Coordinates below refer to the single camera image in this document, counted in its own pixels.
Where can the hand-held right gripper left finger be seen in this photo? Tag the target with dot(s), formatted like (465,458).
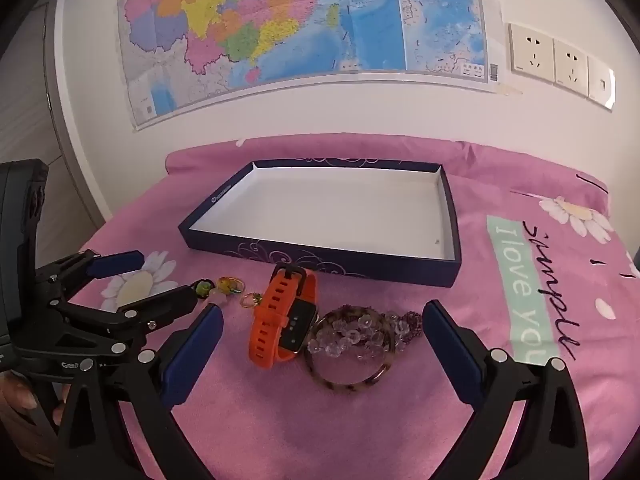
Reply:
(192,355)

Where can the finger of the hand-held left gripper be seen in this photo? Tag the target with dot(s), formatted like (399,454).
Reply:
(150,307)
(117,262)

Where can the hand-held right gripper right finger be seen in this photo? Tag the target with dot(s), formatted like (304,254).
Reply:
(452,355)

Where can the green glass bead charm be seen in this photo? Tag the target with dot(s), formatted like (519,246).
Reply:
(203,288)

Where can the orange smartwatch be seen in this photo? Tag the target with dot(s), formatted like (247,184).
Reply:
(265,320)

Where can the tortoiseshell bangle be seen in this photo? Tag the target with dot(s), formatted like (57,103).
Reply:
(340,387)

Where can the navy cardboard box tray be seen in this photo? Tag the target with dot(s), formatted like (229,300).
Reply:
(325,205)

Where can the person's left hand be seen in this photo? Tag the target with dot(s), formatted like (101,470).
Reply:
(15,397)

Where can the pink printed blanket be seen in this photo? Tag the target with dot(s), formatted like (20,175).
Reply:
(325,435)

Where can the grey door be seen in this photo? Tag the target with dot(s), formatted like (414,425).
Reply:
(25,85)

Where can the white wall switch panel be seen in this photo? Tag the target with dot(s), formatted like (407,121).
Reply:
(601,82)

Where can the white wall socket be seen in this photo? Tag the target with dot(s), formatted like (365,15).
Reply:
(571,67)
(531,52)

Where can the colourful wall map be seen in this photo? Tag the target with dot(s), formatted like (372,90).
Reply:
(300,10)

